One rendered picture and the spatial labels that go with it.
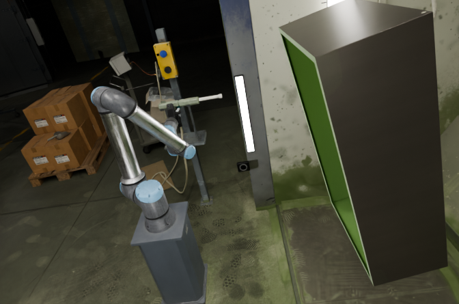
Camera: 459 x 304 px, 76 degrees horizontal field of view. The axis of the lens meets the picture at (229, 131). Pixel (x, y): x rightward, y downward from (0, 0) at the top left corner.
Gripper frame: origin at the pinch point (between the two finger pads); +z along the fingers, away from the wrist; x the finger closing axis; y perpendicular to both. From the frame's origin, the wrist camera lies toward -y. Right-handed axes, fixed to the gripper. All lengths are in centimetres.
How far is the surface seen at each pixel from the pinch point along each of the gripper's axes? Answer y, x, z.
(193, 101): -3.4, 14.8, -0.3
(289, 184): 85, 78, -3
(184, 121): 19.4, 0.0, 17.6
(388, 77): -43, 99, -113
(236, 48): -37, 52, -3
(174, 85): -12.6, -0.2, 17.6
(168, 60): -33.4, 1.6, 11.8
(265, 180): 77, 59, -3
